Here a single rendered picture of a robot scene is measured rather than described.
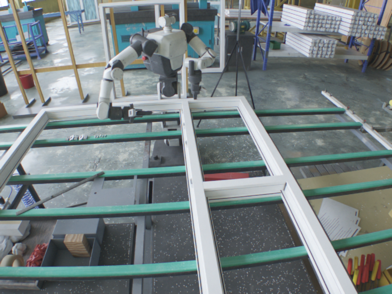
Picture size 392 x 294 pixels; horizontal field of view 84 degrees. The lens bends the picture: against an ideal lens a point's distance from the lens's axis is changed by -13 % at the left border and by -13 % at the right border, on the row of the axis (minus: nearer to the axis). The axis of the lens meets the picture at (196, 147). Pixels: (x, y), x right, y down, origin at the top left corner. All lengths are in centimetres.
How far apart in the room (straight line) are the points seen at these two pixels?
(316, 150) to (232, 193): 215
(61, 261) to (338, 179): 167
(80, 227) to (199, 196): 64
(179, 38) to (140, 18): 339
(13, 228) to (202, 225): 100
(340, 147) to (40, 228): 312
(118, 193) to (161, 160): 125
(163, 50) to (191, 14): 344
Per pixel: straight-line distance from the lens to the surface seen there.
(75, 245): 127
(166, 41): 172
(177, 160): 236
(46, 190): 275
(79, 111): 187
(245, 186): 109
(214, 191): 108
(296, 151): 302
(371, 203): 172
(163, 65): 178
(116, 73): 155
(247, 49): 525
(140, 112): 164
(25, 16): 963
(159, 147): 259
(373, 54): 724
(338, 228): 147
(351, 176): 184
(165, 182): 158
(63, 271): 102
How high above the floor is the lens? 169
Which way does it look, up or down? 36 degrees down
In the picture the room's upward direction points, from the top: straight up
